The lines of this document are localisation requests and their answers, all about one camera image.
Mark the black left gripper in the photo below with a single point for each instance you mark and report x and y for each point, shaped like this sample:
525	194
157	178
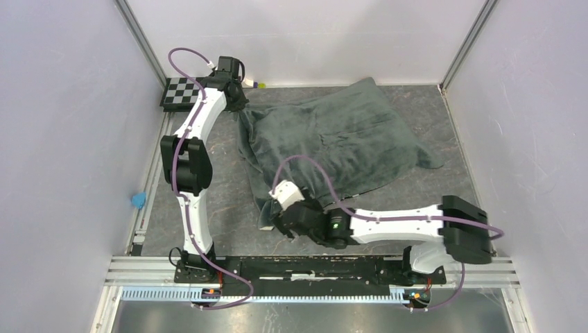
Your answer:
240	103

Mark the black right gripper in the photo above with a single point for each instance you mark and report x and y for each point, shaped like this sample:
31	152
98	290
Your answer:
310	205

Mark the zebra striped pillowcase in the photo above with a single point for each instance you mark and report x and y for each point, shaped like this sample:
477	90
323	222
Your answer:
349	142

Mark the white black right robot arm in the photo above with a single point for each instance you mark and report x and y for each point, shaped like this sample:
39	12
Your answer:
454	230

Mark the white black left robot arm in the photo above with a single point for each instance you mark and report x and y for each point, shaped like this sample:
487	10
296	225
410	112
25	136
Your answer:
187	166

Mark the black white checkerboard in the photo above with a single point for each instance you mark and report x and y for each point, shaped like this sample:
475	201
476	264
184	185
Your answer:
180	95

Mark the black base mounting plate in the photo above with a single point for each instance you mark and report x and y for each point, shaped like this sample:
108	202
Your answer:
339	275

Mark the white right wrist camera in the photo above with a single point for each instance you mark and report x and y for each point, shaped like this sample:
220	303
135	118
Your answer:
286	193

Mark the blue clip on wall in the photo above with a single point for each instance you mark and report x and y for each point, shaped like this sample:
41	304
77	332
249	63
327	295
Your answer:
138	201

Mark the light blue cable comb strip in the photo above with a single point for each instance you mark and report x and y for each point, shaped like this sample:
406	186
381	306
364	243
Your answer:
195	294

